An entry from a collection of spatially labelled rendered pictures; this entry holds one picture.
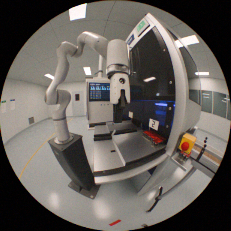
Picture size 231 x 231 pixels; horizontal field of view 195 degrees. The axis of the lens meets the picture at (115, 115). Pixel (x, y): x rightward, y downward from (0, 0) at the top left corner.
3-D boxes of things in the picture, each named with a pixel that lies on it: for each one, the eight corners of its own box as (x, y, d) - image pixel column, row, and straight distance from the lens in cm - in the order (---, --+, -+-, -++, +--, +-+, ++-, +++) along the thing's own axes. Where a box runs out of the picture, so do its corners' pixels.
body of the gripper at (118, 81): (133, 70, 24) (133, 104, 22) (122, 79, 33) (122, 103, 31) (110, 66, 22) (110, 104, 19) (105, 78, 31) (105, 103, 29)
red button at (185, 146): (182, 146, 41) (185, 139, 39) (188, 149, 40) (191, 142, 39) (179, 149, 38) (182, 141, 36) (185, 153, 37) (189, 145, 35)
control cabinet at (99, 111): (111, 118, 142) (111, 81, 144) (115, 121, 125) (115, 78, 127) (87, 121, 135) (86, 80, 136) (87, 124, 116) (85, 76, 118)
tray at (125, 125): (130, 122, 93) (131, 120, 92) (142, 129, 73) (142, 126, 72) (105, 125, 83) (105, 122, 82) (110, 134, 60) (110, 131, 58)
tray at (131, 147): (147, 132, 68) (147, 129, 66) (169, 147, 55) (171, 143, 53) (111, 139, 53) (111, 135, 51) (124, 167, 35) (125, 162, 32)
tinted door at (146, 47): (134, 97, 71) (132, 49, 95) (176, 95, 41) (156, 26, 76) (134, 97, 71) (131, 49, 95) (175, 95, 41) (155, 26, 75)
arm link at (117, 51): (112, 75, 33) (102, 66, 26) (112, 53, 40) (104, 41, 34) (130, 73, 31) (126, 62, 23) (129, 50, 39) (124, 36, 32)
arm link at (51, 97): (65, 105, 61) (46, 108, 55) (59, 101, 71) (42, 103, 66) (81, 45, 66) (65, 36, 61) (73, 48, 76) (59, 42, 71)
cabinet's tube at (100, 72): (101, 80, 138) (103, 45, 187) (103, 78, 125) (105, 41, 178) (94, 80, 136) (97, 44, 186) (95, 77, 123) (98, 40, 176)
